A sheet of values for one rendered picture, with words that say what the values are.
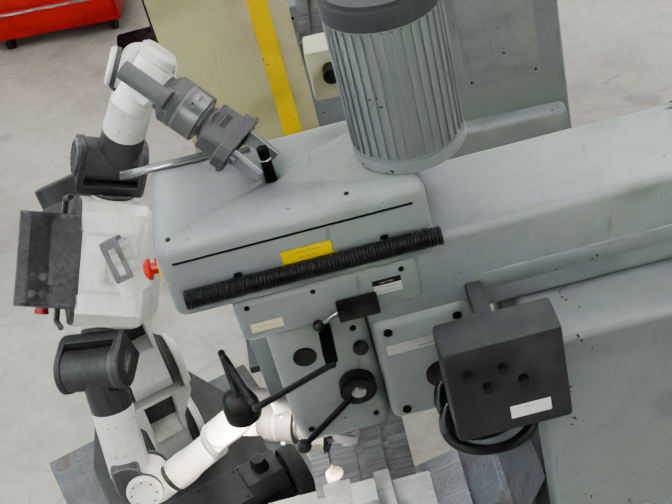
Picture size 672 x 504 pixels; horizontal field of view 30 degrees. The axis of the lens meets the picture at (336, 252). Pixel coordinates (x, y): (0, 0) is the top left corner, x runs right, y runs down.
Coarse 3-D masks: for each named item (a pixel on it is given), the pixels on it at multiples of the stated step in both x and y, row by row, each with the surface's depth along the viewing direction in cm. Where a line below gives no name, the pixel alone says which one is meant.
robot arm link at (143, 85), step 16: (128, 64) 210; (144, 64) 213; (128, 80) 210; (144, 80) 210; (160, 80) 213; (176, 80) 214; (112, 96) 216; (128, 96) 214; (144, 96) 211; (160, 96) 210; (176, 96) 212; (128, 112) 215; (144, 112) 217; (160, 112) 214
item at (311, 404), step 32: (352, 320) 229; (288, 352) 231; (320, 352) 232; (352, 352) 233; (288, 384) 237; (320, 384) 237; (384, 384) 243; (320, 416) 242; (352, 416) 244; (384, 416) 245
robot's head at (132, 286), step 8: (128, 248) 251; (112, 256) 250; (128, 256) 250; (120, 264) 250; (128, 264) 250; (136, 264) 251; (120, 272) 250; (136, 272) 250; (128, 280) 250; (136, 280) 250; (144, 280) 251; (120, 288) 251; (128, 288) 250; (136, 288) 250; (144, 288) 251; (128, 296) 250
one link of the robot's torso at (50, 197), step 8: (72, 176) 295; (48, 184) 293; (56, 184) 293; (64, 184) 293; (72, 184) 294; (40, 192) 294; (48, 192) 293; (56, 192) 293; (64, 192) 293; (72, 192) 294; (40, 200) 295; (48, 200) 294; (56, 200) 293; (72, 200) 293; (48, 208) 292; (56, 208) 292; (72, 208) 292
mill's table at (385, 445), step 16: (400, 416) 296; (368, 432) 295; (384, 432) 295; (400, 432) 293; (336, 448) 293; (352, 448) 292; (368, 448) 291; (384, 448) 292; (400, 448) 289; (320, 464) 290; (336, 464) 291; (352, 464) 288; (368, 464) 287; (384, 464) 286; (400, 464) 285; (320, 480) 286; (352, 480) 285; (320, 496) 283
